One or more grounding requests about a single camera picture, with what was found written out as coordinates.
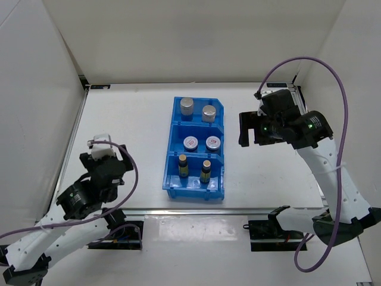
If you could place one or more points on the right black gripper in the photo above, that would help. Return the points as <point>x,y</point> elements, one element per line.
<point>251,120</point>

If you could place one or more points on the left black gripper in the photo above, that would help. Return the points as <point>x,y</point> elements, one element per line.
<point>86,158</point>

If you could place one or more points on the red-label spice jar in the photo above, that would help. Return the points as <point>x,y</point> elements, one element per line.
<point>190,144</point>
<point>213,143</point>

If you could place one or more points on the silver-lid shaker blue label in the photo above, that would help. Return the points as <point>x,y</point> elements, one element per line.
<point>186,108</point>
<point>208,113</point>

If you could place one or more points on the small yellow bottle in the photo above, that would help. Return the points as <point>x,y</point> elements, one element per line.
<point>205,172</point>
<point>183,166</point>

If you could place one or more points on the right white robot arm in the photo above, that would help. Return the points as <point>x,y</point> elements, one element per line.
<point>346,206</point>

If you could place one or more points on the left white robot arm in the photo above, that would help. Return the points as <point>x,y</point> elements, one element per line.
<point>77,219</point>

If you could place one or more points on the blue three-compartment plastic bin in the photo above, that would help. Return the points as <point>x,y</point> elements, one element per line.
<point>194,166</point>

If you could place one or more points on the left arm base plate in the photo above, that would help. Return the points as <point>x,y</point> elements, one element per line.
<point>127,238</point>

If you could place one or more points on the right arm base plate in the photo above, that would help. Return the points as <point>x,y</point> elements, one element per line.
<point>263,238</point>

